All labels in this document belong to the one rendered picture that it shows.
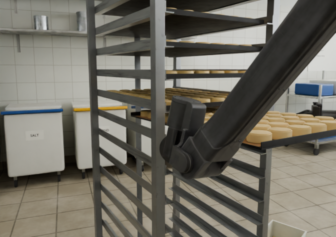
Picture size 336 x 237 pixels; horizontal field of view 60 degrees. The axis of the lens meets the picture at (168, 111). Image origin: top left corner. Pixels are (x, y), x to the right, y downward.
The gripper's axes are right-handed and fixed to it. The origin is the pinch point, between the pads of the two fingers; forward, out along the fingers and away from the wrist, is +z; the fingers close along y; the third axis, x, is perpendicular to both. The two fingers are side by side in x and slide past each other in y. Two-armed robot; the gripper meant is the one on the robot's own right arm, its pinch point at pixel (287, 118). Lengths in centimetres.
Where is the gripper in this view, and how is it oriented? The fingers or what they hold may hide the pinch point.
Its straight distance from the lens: 101.1
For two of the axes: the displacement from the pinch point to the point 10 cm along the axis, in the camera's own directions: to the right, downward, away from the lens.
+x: -2.5, 1.4, -9.6
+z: -9.7, -0.2, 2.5
